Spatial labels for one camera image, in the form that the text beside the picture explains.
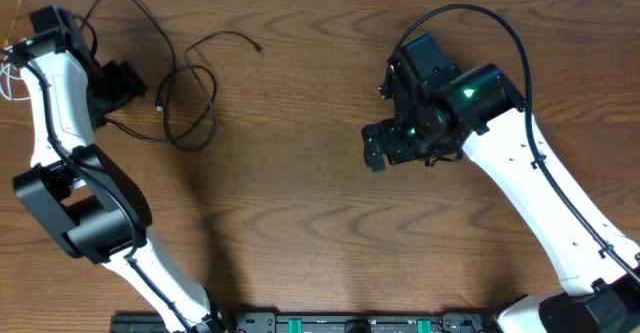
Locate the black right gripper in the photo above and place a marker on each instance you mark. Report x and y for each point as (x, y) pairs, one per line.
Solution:
(390, 129)

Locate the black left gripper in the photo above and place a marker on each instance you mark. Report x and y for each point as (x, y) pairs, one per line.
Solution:
(128, 81)

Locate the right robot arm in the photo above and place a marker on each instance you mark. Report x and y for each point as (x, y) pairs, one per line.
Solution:
(444, 114)

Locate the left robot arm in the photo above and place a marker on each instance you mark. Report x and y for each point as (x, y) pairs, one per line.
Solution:
(87, 204)

